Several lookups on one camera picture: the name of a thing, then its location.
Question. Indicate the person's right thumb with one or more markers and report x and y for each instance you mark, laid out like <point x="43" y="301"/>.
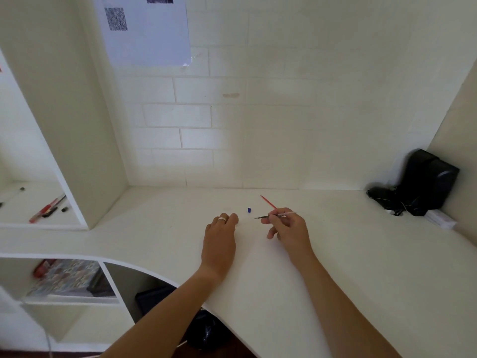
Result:
<point x="272" y="233"/>

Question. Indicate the person's left fingers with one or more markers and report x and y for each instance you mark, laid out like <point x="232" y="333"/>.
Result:
<point x="227" y="218"/>

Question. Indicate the white under-desk shelf unit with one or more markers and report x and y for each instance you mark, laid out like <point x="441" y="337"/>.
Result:
<point x="111" y="287"/>

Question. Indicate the red pen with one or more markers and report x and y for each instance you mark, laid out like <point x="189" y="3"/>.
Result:
<point x="44" y="210"/>

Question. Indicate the small white box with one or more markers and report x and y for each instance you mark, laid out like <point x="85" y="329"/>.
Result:
<point x="441" y="219"/>

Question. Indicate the white paper sheet with codes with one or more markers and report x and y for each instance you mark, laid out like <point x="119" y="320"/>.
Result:
<point x="149" y="37"/>

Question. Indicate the thin clear pen refill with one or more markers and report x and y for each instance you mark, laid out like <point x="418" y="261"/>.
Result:
<point x="290" y="213"/>

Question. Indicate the black speaker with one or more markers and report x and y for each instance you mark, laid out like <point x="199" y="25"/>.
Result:
<point x="428" y="182"/>

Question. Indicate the thin red pen refill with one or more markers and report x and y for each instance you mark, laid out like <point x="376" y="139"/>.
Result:
<point x="267" y="201"/>

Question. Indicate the person's left hand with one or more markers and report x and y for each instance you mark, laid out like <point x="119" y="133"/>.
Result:
<point x="218" y="246"/>

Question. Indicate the black round stool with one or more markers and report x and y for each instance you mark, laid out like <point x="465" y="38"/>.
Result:
<point x="207" y="329"/>

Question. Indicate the person's right forearm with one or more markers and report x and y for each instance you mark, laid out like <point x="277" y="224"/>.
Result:
<point x="335" y="313"/>

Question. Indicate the person's right hand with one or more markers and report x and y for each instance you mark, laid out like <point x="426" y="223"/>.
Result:
<point x="294" y="234"/>

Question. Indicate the white upright shelf unit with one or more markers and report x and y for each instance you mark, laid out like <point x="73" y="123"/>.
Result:
<point x="70" y="126"/>

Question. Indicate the black bag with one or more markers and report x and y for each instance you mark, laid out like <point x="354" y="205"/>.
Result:
<point x="154" y="300"/>

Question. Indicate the red packet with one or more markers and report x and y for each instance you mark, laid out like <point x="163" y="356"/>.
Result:
<point x="44" y="267"/>

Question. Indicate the person's left forearm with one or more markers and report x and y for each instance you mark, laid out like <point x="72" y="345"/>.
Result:
<point x="167" y="313"/>

